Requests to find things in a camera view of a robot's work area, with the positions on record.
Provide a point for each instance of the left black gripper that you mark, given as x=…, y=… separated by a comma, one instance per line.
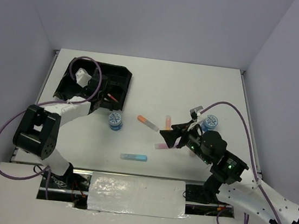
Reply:
x=104, y=92

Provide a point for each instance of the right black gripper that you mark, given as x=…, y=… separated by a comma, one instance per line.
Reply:
x=170, y=135

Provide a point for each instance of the orange thin pen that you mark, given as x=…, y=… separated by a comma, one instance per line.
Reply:
x=112, y=97

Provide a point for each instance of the purple pink highlighter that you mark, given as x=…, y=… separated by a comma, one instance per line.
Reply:
x=160, y=146

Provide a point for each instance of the blue round tape tin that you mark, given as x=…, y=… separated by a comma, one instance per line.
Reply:
x=115, y=121
x=209, y=123

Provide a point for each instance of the orange capped highlighter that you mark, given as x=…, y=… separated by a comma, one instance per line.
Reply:
x=147, y=123

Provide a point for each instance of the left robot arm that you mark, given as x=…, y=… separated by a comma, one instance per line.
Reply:
x=38, y=132

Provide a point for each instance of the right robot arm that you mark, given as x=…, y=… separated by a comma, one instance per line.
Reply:
x=231, y=180

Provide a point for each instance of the black four-compartment tray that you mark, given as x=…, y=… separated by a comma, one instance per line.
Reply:
x=119, y=76

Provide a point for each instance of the pink orange highlighter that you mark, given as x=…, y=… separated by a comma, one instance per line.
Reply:
x=168, y=122

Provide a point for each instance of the pink capped glue bottle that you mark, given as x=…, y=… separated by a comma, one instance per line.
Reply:
x=192, y=154

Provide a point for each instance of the blue highlighter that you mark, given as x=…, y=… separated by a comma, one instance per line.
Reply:
x=132, y=157

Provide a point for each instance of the silver foil plate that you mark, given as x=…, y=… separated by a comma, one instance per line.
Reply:
x=136, y=196

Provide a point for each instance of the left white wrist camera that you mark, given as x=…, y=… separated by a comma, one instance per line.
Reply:
x=82, y=77

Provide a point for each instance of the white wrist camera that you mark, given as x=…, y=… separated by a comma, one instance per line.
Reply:
x=82, y=77
x=196, y=116

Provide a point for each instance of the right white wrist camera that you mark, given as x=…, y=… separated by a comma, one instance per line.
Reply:
x=196, y=116

